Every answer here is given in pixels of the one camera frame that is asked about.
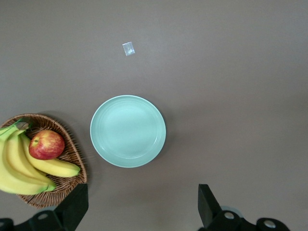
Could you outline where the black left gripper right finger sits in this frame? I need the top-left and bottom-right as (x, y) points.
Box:
(197, 184), (257, 231)

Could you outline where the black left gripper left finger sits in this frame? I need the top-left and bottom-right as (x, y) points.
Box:
(13, 183), (89, 231)

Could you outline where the pale green round plate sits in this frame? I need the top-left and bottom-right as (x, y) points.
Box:
(90, 94), (167, 168)

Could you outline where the brown wicker basket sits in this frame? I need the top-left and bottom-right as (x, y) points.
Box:
(0, 113), (88, 209)

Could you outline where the yellow banana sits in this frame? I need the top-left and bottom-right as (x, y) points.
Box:
(4, 131), (57, 192)
(20, 132), (81, 178)
(0, 127), (50, 195)

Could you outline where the red yellow apple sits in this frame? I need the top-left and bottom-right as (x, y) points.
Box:
(28, 130), (65, 161)

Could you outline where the small clear tape piece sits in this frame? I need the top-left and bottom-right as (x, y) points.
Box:
(122, 41), (135, 56)

